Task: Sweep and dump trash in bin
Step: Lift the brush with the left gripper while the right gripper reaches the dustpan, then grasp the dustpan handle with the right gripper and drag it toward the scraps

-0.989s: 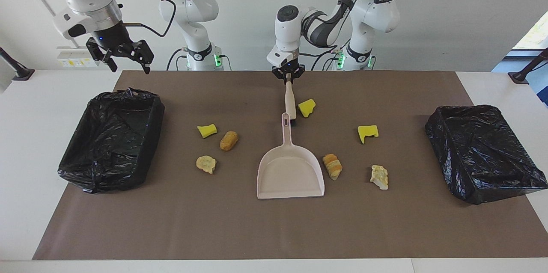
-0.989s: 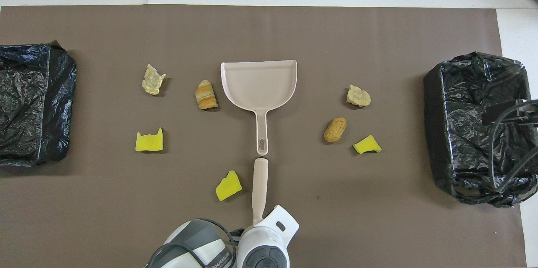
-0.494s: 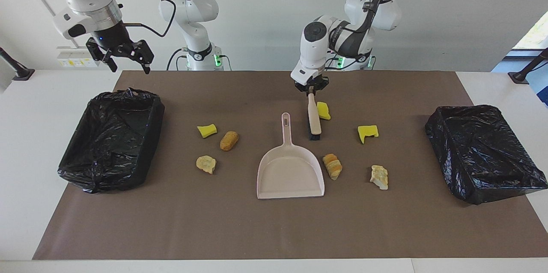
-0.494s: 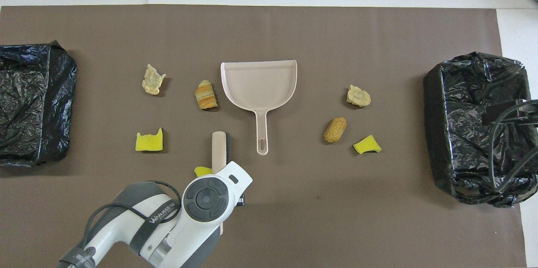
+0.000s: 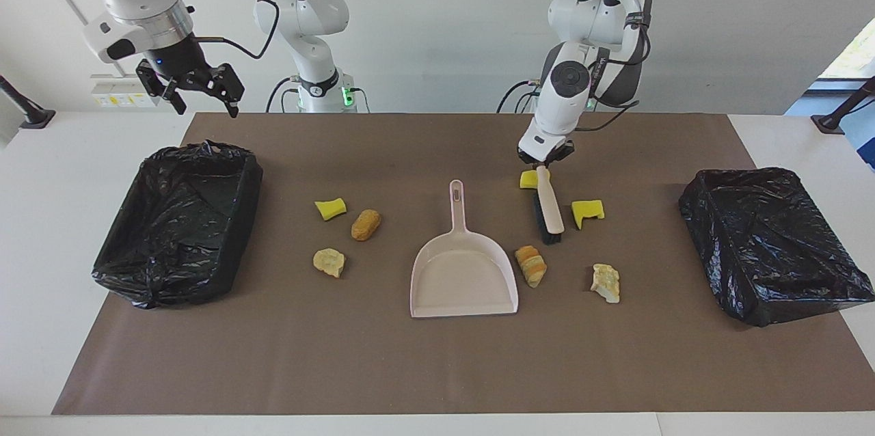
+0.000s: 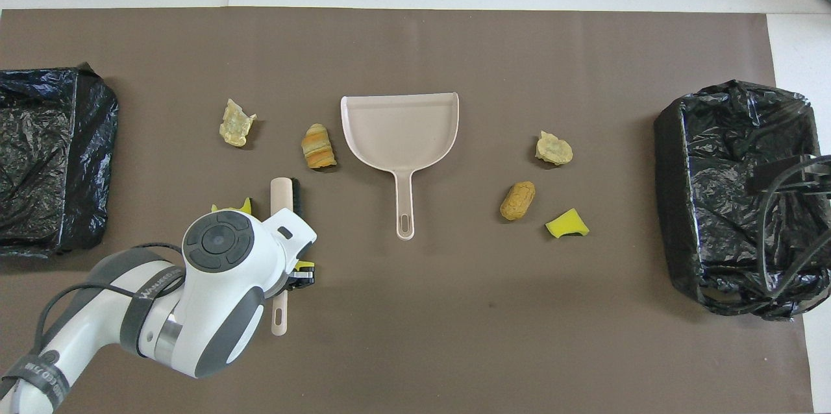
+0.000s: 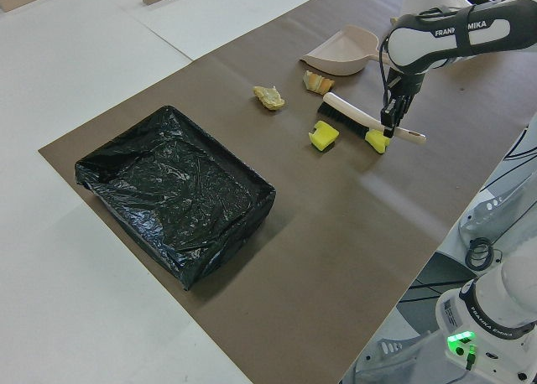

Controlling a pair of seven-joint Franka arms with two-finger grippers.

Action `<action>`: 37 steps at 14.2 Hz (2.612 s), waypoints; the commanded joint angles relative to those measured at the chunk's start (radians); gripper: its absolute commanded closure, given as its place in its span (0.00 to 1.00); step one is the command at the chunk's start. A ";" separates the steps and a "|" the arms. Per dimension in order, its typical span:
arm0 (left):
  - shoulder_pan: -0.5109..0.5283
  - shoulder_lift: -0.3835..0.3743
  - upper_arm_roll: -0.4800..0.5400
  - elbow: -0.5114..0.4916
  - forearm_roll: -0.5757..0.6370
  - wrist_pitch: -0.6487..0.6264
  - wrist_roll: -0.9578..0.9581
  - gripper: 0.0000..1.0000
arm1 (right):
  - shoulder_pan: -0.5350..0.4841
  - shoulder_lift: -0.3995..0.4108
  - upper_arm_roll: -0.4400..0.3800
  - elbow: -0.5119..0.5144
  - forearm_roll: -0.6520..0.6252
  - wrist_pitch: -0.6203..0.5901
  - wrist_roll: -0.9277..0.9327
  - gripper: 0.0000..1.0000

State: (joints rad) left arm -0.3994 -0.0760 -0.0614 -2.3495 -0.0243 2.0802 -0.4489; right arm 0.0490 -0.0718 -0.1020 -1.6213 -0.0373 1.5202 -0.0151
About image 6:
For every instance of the beige black-bristle hand brush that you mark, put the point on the beige black-bristle hand brush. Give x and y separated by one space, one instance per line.
280 196

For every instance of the curved yellow sponge piece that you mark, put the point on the curved yellow sponge piece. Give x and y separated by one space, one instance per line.
566 224

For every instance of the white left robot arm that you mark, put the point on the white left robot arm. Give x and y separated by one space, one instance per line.
214 284

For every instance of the notched yellow sponge piece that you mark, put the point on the notched yellow sponge piece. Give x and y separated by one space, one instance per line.
227 208

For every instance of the pale pink plastic dustpan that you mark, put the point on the pale pink plastic dustpan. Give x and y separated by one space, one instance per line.
399 135

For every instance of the striped croissant piece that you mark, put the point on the striped croissant piece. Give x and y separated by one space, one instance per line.
318 148

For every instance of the brown oval croquette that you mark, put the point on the brown oval croquette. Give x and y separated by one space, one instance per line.
517 201

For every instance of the pale whitish bread chunk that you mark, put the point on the pale whitish bread chunk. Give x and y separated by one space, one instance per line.
235 125

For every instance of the pale bread piece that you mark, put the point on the pale bread piece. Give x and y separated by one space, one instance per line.
554 149

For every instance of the brown table mat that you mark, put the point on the brown table mat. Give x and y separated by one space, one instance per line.
454 336

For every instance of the black bag lined bin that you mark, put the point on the black bag lined bin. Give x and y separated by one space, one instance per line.
714 141
58 161

